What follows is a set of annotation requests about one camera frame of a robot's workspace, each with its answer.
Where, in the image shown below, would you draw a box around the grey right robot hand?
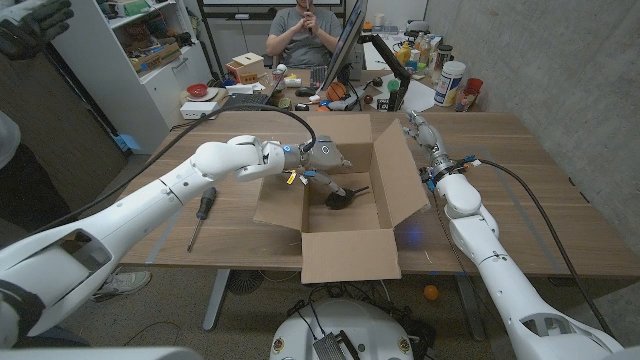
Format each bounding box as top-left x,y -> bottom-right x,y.
403,110 -> 459,179

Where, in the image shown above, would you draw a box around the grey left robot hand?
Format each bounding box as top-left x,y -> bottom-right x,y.
299,133 -> 354,199

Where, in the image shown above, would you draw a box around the black rubber air blower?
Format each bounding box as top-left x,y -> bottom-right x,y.
324,185 -> 371,211

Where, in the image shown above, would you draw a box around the white canister blue label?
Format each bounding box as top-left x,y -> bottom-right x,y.
433,60 -> 467,108

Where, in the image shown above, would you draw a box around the small orange basketball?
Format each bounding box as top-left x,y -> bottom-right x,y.
325,81 -> 348,103

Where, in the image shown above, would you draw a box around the grey desktop keyboard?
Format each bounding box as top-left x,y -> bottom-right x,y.
309,65 -> 329,90

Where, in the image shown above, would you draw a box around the dark lidded jar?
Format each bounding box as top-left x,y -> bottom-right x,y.
432,44 -> 454,84

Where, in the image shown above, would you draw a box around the black laptop keyboard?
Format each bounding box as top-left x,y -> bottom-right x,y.
220,92 -> 271,112

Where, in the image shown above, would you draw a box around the open cardboard box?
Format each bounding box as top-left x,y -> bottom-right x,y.
253,113 -> 431,285

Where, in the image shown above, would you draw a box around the seated person grey shirt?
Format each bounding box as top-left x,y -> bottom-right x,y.
266,0 -> 345,70

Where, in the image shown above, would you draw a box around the black computer monitor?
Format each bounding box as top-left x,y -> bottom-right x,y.
318,0 -> 370,94

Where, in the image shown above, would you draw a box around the small wooden slotted box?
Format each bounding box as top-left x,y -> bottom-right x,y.
225,52 -> 266,85

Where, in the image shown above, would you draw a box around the round black floor fan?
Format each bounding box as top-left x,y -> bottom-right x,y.
227,269 -> 264,296

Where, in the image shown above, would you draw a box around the grey table leg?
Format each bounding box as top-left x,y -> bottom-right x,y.
454,273 -> 487,342
202,269 -> 231,332

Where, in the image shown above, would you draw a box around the white robot torso base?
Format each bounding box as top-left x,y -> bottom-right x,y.
269,298 -> 415,360

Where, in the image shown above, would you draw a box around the printed cardboard box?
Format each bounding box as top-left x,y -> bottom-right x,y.
130,42 -> 183,76

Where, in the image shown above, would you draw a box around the white shelving unit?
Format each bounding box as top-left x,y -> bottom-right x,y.
49,0 -> 214,155

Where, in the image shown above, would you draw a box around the standing person black trousers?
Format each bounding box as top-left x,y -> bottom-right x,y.
0,109 -> 152,304

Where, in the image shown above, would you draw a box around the black grey glove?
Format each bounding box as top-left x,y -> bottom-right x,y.
0,0 -> 75,61

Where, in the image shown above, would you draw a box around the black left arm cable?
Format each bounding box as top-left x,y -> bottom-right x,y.
29,102 -> 318,236

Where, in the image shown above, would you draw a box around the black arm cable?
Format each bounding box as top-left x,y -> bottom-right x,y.
474,158 -> 616,341
29,102 -> 318,236

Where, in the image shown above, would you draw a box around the black blue handled screwdriver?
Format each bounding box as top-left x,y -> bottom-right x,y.
186,186 -> 218,253

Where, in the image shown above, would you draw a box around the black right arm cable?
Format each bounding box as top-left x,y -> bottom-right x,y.
474,158 -> 616,341

